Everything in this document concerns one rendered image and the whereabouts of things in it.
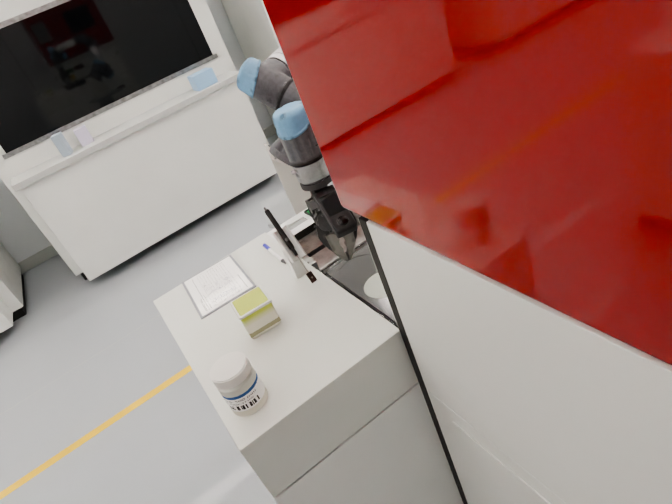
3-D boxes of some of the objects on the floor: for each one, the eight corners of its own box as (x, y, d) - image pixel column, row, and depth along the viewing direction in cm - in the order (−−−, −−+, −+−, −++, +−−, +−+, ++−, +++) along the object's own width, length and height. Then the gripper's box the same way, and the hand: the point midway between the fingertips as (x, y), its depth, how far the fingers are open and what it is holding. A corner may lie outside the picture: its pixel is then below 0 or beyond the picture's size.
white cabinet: (626, 435, 165) (615, 225, 122) (395, 667, 136) (274, 499, 93) (479, 342, 216) (434, 171, 173) (288, 497, 187) (178, 338, 145)
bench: (293, 175, 425) (173, -105, 321) (86, 297, 372) (-139, 8, 267) (244, 153, 512) (137, -73, 407) (71, 249, 458) (-104, 17, 353)
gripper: (327, 161, 113) (357, 239, 124) (290, 178, 112) (323, 255, 123) (340, 173, 106) (370, 255, 117) (299, 191, 105) (333, 272, 116)
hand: (348, 256), depth 117 cm, fingers closed
